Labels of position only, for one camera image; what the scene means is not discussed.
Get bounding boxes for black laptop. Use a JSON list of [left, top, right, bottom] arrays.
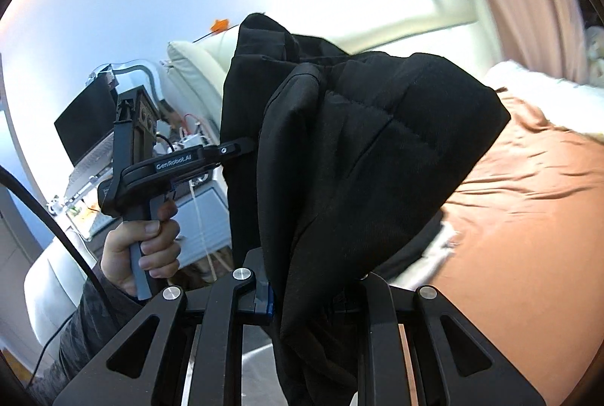
[[54, 78, 120, 192]]

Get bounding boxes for person's left forearm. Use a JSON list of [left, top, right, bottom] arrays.
[[28, 278, 142, 406]]

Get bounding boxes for brown bed sheet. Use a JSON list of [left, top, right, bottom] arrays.
[[396, 90, 604, 406]]

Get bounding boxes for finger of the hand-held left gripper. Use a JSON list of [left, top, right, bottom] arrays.
[[218, 138, 259, 160]]

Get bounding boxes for thick black cable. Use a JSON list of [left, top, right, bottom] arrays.
[[0, 167, 122, 327]]

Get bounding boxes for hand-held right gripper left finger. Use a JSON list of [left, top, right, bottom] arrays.
[[53, 248, 277, 406]]

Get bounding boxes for black pants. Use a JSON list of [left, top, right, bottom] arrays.
[[219, 12, 513, 406]]

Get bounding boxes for white padded headboard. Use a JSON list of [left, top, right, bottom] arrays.
[[165, 28, 237, 134]]

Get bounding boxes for person's left hand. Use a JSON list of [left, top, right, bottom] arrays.
[[100, 198, 182, 296]]

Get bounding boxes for pale green quilt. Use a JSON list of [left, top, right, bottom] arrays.
[[481, 61, 604, 137]]

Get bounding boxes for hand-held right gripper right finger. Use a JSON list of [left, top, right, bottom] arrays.
[[356, 271, 548, 406]]

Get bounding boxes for grey bedside cabinet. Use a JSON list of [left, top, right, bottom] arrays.
[[174, 181, 235, 266]]

